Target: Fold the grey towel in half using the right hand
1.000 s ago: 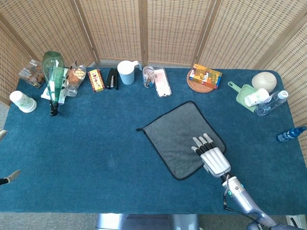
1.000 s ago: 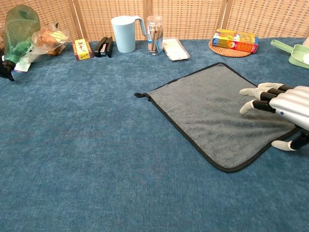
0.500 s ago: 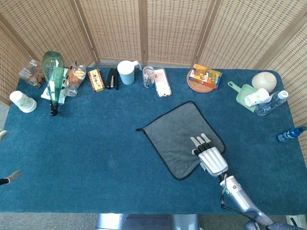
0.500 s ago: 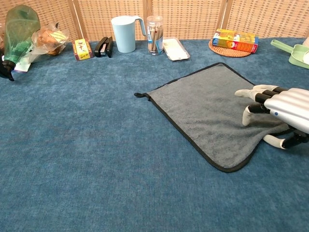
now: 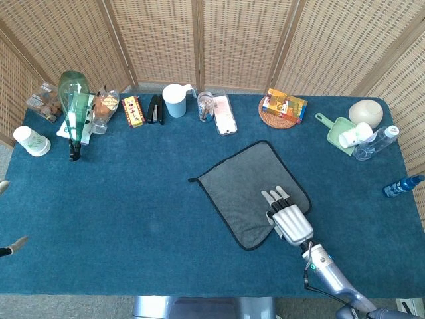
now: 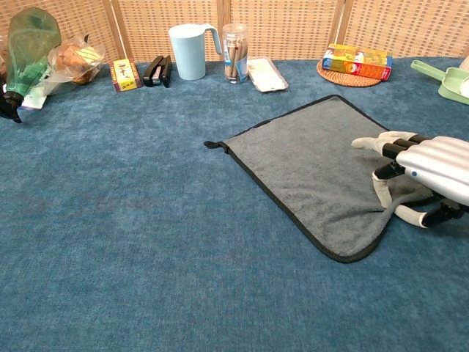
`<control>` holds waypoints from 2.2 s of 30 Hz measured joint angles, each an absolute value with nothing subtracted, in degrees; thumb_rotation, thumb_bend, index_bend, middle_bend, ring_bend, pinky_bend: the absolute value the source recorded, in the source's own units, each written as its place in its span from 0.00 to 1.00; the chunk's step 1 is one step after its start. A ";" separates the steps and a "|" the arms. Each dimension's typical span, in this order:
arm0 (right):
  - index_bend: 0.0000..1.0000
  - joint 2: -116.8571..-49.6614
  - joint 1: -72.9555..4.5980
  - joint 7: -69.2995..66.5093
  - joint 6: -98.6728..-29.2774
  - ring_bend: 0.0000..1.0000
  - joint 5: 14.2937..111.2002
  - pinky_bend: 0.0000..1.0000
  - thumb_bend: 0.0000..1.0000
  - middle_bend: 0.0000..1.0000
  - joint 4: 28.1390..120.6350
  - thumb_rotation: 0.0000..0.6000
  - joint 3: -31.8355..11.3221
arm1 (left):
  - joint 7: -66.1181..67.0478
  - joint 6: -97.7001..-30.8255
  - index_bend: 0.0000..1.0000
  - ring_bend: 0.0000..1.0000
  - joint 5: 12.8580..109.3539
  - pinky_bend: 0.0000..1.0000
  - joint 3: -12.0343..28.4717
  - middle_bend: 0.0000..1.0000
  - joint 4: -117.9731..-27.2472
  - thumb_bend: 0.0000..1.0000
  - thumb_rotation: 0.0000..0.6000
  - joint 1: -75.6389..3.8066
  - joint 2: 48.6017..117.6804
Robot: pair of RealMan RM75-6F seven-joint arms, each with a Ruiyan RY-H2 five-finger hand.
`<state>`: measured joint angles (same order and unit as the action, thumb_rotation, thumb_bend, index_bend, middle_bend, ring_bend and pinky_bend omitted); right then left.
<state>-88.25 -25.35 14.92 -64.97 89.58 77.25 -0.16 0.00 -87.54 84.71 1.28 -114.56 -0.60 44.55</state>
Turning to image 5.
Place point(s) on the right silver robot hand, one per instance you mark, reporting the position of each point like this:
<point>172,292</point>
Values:
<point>292,222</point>

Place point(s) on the clear plastic water bottle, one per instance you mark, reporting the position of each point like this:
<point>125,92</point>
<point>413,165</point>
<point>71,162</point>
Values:
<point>375,144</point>

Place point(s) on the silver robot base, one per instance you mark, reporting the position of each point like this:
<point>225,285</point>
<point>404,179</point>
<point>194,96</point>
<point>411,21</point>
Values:
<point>152,309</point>

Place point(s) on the blue table cloth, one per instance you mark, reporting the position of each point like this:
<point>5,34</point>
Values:
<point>133,206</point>

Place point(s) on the round woven coaster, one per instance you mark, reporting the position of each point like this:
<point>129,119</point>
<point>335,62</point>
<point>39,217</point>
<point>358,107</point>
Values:
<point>275,120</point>

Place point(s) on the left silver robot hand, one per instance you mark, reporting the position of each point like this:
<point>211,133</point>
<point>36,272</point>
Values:
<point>16,244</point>

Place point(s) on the small white paper cup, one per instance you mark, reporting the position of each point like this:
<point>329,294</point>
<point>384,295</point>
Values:
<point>355,133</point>

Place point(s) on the white floor box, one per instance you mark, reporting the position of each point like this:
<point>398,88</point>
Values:
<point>415,303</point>

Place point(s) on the woven bamboo folding screen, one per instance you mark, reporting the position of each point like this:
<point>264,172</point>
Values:
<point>232,40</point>

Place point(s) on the orange yellow printed box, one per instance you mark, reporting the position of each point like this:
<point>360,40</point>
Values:
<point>285,106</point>

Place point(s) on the light green dustpan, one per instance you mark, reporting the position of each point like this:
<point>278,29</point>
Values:
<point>333,133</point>

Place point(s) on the white green printed paper cup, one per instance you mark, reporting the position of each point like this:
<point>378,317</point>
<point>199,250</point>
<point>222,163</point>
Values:
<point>31,141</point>

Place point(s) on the small red yellow box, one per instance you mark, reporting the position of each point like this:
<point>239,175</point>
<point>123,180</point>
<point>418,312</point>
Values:
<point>133,111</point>

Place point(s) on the clear bag of bread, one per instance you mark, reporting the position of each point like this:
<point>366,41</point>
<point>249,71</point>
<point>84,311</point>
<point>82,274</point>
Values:
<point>104,106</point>

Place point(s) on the clear jar of pencils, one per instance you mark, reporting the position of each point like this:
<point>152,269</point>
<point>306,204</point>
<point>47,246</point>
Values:
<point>205,106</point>

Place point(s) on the light blue mug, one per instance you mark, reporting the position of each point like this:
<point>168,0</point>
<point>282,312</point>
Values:
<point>174,101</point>

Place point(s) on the beige bowl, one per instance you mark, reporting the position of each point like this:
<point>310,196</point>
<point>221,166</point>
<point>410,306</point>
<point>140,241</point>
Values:
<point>365,111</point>

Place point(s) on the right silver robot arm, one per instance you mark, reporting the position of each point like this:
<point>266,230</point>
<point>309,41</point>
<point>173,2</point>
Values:
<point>332,279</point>

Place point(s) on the pink phone in clear case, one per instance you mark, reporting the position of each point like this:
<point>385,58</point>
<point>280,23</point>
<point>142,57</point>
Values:
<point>225,116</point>

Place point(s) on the black stapler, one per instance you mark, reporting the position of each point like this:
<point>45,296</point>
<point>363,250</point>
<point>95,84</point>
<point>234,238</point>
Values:
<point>155,109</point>

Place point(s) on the grey blue-backed cloth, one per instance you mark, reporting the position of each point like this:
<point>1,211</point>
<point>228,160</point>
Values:
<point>232,179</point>

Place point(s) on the blue plastic bottle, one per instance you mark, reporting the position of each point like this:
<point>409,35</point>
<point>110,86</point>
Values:
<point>398,186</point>

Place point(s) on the white green packet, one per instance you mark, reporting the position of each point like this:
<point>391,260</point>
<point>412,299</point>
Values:
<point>63,131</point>

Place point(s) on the green spray bottle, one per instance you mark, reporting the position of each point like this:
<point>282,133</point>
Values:
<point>74,109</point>

